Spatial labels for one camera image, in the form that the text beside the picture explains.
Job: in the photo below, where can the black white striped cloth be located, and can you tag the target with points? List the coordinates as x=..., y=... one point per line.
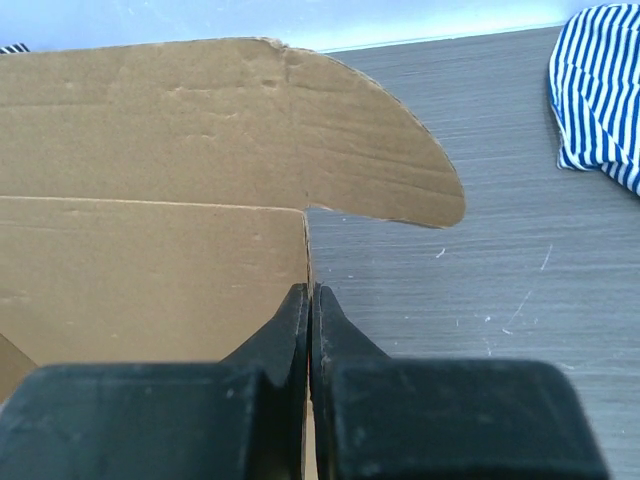
x=14, y=48

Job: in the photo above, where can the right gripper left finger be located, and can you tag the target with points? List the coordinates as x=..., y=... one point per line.
x=239, y=418

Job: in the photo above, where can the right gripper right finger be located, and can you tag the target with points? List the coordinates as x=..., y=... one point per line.
x=379, y=417

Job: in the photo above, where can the brown cardboard box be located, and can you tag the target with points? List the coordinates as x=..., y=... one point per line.
x=154, y=197

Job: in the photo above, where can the blue white striped cloth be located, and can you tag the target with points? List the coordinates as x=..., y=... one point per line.
x=593, y=85

